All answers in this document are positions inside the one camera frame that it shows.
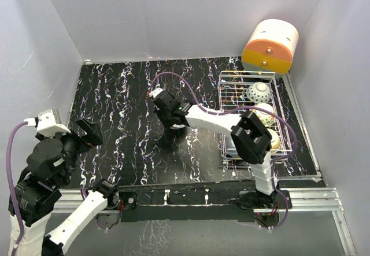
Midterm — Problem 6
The orange blue floral bowl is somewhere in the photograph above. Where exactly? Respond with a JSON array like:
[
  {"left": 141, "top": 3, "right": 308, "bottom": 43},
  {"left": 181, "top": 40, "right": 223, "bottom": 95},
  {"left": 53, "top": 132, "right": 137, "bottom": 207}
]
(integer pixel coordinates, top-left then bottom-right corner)
[{"left": 170, "top": 124, "right": 186, "bottom": 130}]

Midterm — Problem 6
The blue patterned bowl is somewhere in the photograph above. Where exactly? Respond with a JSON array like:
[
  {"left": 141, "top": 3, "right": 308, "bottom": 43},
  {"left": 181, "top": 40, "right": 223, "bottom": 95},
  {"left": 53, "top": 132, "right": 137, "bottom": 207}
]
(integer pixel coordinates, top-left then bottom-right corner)
[{"left": 246, "top": 81, "right": 271, "bottom": 103}]

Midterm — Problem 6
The orange green leaf bowl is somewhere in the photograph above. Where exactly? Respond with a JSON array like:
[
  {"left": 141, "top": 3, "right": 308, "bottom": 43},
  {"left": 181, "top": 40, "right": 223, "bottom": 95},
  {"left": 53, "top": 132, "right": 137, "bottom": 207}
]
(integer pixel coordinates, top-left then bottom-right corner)
[{"left": 251, "top": 103, "right": 276, "bottom": 127}]

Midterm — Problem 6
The yellow dotted bowl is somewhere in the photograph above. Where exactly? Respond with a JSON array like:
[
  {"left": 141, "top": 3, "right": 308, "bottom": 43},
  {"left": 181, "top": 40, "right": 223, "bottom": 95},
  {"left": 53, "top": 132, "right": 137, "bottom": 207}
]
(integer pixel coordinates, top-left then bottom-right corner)
[{"left": 268, "top": 128, "right": 280, "bottom": 150}]

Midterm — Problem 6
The red rimmed grey bowl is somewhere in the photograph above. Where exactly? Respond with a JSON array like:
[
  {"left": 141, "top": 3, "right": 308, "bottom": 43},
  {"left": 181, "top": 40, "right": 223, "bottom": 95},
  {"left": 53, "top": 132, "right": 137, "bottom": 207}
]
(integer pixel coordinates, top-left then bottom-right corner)
[{"left": 225, "top": 138, "right": 238, "bottom": 155}]

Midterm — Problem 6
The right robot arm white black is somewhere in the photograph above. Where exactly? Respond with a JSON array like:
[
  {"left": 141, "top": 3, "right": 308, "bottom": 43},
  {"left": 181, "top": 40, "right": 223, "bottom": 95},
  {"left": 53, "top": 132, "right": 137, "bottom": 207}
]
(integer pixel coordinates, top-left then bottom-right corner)
[{"left": 148, "top": 88, "right": 279, "bottom": 209}]

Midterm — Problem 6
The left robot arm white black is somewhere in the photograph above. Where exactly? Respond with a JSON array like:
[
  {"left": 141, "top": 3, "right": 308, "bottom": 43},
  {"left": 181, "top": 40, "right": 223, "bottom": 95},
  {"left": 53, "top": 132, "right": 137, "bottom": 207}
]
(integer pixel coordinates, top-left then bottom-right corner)
[{"left": 6, "top": 116, "right": 120, "bottom": 255}]

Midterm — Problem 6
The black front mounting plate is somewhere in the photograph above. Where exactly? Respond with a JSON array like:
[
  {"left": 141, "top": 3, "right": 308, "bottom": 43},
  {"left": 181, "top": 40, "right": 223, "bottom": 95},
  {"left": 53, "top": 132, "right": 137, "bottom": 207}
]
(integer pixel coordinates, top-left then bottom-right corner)
[{"left": 118, "top": 180, "right": 278, "bottom": 224}]

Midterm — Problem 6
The pink yellow drawer cabinet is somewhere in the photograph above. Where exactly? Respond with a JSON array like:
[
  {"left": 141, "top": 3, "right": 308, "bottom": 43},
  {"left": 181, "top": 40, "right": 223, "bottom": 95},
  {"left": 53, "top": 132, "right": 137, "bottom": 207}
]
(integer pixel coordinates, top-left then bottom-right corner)
[{"left": 241, "top": 19, "right": 299, "bottom": 78}]

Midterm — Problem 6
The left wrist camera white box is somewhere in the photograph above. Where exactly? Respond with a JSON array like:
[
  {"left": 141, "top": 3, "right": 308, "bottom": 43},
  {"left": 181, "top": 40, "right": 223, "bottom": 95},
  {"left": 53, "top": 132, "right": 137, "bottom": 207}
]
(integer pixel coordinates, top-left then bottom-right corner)
[{"left": 36, "top": 109, "right": 71, "bottom": 138}]

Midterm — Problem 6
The white wire dish rack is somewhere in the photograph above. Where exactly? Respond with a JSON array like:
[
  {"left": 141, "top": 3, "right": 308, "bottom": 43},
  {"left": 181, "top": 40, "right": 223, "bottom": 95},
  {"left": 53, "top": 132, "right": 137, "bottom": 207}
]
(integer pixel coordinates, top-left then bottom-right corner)
[{"left": 218, "top": 71, "right": 293, "bottom": 164}]

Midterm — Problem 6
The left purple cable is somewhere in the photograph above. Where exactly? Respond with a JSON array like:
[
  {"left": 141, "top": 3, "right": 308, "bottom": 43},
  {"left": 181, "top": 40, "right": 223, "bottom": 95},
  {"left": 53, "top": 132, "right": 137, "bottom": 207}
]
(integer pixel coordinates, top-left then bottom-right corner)
[{"left": 6, "top": 118, "right": 38, "bottom": 256}]

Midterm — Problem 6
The aluminium frame rail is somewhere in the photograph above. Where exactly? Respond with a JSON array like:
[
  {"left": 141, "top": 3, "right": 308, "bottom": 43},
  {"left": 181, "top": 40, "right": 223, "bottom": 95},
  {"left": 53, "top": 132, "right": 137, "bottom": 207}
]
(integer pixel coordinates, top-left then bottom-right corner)
[{"left": 65, "top": 70, "right": 350, "bottom": 255}]

